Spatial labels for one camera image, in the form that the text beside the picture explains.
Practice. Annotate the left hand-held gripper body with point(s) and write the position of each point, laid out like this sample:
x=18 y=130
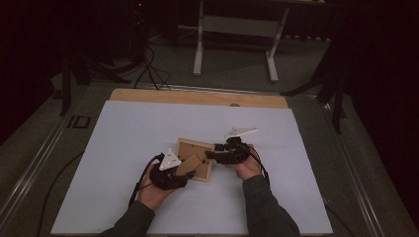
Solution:
x=169 y=161

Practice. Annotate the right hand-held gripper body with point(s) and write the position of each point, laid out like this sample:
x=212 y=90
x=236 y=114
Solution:
x=234 y=153

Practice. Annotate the wooden photo frame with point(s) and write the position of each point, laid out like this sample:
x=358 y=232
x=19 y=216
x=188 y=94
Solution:
x=189 y=149

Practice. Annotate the person's right hand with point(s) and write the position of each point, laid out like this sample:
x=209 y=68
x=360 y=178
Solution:
x=250 y=169

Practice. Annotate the person's left hand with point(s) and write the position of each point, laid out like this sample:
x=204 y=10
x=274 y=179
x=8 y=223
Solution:
x=151 y=196

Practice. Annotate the white table mat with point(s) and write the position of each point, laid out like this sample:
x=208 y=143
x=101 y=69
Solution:
x=131 y=131

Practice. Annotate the black floor socket plate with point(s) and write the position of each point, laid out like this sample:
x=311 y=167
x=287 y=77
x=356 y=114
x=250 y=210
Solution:
x=79 y=122

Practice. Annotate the black metal stand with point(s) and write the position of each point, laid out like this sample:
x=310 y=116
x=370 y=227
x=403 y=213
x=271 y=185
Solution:
x=337 y=98

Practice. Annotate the metal floor rail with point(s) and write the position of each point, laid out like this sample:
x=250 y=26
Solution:
x=355 y=177
x=36 y=161
x=214 y=89

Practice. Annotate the white metal table frame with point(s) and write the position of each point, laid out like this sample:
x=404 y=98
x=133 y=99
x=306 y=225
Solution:
x=237 y=25

